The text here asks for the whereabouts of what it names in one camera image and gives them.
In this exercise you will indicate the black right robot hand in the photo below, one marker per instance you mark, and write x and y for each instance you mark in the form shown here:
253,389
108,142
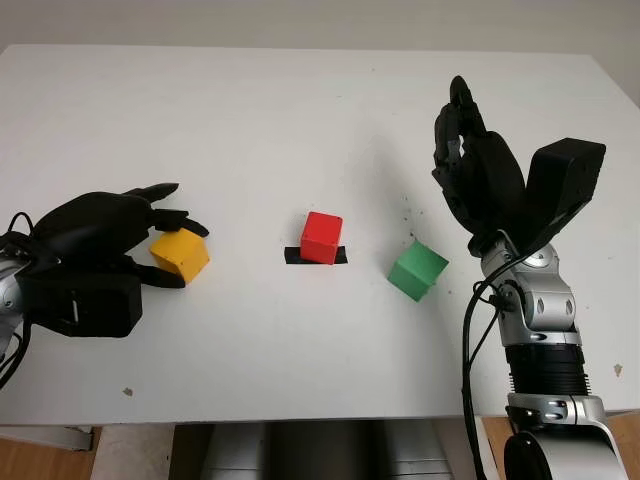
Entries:
487,180

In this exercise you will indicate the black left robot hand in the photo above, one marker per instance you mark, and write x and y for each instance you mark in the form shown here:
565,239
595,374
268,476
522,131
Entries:
90,230

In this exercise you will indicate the yellow cube block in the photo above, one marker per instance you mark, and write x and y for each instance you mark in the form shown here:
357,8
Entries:
182,255

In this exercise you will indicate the green cube block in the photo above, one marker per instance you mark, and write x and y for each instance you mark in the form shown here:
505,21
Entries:
415,270

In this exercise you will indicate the red cube block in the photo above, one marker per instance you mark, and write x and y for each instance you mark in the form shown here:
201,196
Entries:
322,237

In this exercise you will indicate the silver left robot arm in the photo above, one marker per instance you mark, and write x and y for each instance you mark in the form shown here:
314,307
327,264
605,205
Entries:
9,295

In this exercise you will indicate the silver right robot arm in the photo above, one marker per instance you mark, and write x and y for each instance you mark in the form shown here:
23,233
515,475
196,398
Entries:
545,310

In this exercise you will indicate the black tape strip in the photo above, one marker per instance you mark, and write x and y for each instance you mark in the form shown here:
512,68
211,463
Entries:
292,256

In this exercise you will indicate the white table leg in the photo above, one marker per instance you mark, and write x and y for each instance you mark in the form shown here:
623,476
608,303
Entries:
492,450

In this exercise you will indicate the grey robot torso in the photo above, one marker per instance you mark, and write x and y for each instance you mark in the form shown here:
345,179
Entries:
310,450

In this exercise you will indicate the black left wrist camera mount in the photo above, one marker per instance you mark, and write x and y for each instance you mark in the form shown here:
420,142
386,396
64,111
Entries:
85,305

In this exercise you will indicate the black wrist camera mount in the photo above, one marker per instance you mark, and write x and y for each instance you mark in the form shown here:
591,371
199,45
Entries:
85,305
565,185

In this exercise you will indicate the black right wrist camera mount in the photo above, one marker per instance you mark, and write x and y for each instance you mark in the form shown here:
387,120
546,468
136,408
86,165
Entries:
565,185

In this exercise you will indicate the grey table frame bracket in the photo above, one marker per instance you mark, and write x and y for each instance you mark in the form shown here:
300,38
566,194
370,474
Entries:
72,437

